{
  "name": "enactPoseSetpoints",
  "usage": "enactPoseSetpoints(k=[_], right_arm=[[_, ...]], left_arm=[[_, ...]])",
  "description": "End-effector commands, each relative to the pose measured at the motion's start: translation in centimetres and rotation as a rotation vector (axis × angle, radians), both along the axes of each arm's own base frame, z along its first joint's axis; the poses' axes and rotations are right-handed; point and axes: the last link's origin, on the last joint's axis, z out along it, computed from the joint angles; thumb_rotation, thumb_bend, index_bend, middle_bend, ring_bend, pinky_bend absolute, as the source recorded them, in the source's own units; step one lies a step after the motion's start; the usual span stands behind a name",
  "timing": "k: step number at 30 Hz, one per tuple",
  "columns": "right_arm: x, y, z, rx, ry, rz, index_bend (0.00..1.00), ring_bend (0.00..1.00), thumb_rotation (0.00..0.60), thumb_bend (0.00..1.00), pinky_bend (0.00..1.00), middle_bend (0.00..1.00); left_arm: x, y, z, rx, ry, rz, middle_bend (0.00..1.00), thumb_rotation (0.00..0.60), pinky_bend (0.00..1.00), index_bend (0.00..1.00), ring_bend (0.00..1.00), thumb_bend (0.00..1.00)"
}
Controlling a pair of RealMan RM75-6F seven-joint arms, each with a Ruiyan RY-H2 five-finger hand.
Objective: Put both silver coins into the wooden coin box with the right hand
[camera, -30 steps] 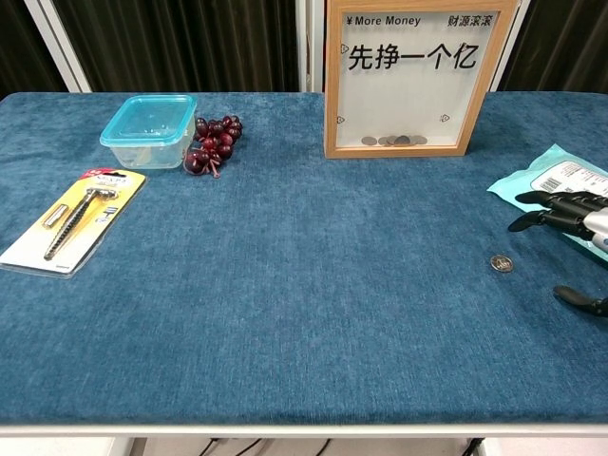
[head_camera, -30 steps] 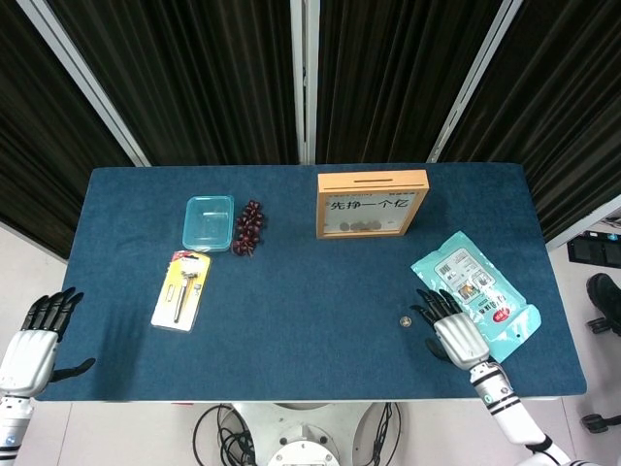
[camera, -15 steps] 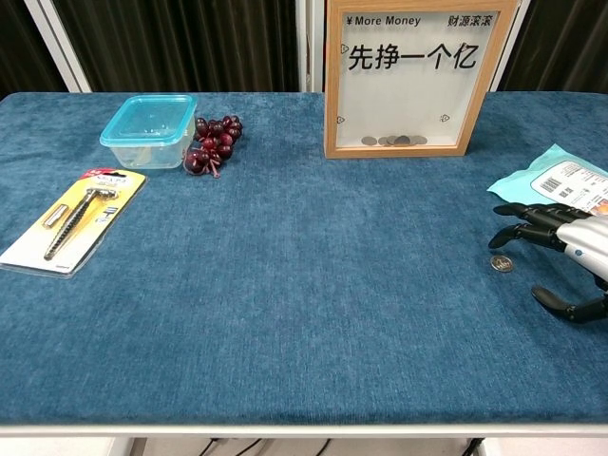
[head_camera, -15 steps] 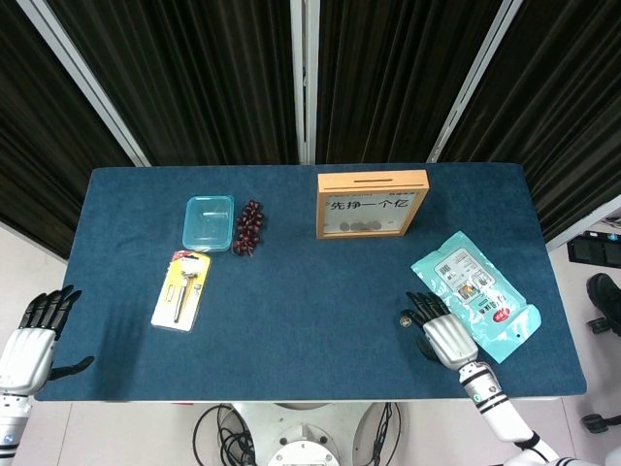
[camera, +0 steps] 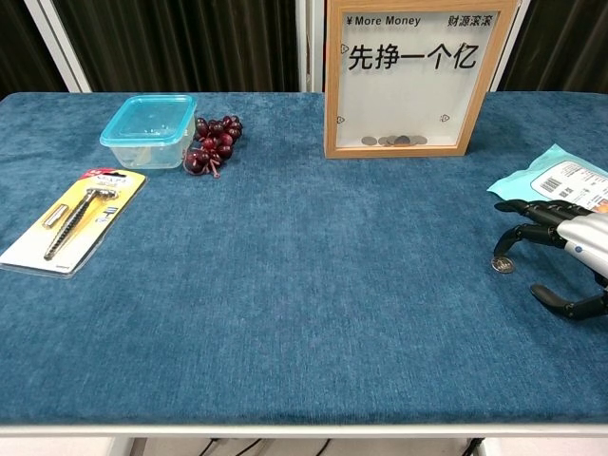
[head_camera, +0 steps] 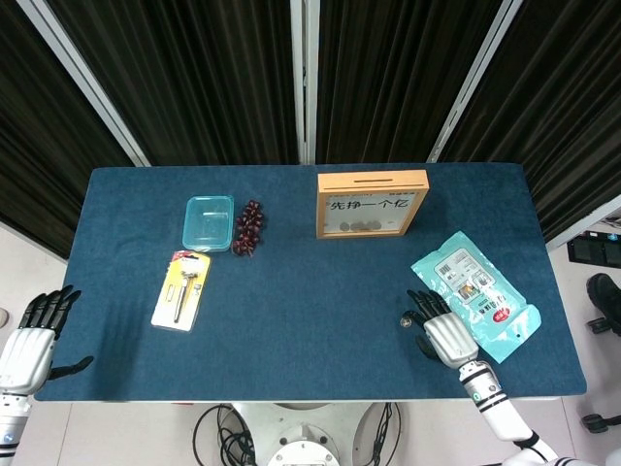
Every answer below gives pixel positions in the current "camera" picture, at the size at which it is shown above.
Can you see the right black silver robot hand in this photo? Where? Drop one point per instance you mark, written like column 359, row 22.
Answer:
column 582, row 233

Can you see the teal wet wipes pack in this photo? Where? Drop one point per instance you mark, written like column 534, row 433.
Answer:
column 537, row 178

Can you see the dark curtain panel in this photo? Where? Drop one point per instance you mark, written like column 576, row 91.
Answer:
column 19, row 47
column 190, row 43
column 560, row 43

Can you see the wooden glass-front money box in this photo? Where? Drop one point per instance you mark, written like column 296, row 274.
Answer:
column 332, row 95

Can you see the blue table cloth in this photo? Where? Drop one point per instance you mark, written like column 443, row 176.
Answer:
column 294, row 294

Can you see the bunch of purple grapes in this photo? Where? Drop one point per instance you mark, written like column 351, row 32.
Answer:
column 214, row 140

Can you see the clear container with blue lid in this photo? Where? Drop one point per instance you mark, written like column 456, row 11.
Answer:
column 147, row 119

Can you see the razor in yellow blister pack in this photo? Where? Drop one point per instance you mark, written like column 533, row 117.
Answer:
column 71, row 223

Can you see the white partition post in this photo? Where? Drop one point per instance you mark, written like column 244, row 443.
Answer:
column 500, row 71
column 61, row 47
column 316, row 57

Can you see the white table frame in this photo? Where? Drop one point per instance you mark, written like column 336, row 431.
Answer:
column 304, row 431

